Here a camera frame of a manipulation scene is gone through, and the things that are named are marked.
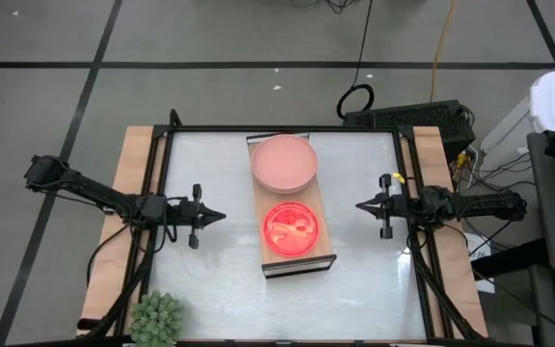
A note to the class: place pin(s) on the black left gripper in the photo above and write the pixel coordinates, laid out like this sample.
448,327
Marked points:
183,214

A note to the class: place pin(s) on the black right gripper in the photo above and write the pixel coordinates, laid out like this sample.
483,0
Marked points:
405,206

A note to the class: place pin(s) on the orange translucent plate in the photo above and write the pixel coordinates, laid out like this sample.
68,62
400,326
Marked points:
277,249

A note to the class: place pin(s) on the salmon pink plate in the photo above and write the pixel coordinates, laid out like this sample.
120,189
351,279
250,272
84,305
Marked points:
283,191
282,159

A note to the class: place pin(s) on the pink translucent plate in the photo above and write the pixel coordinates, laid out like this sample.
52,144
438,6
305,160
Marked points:
291,229

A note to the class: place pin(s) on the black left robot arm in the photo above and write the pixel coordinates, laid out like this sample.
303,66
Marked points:
94,188

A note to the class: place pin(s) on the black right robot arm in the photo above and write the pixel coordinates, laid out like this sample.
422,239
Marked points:
489,202

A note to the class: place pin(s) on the yellow tag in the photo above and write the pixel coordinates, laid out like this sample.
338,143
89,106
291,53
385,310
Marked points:
398,178

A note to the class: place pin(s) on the wooden tray board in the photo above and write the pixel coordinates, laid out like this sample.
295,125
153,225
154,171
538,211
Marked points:
323,221

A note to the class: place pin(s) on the black computer tower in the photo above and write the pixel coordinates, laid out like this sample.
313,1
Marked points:
417,118

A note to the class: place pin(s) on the white paper sheet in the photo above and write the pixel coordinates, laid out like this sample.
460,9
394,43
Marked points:
480,250

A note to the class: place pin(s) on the green succulent plant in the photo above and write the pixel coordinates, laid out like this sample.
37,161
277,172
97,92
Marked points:
157,320

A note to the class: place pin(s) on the black desk crossbar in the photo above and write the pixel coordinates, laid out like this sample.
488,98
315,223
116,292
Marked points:
509,260

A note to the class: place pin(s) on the black table frame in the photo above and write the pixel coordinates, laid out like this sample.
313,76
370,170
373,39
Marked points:
210,129

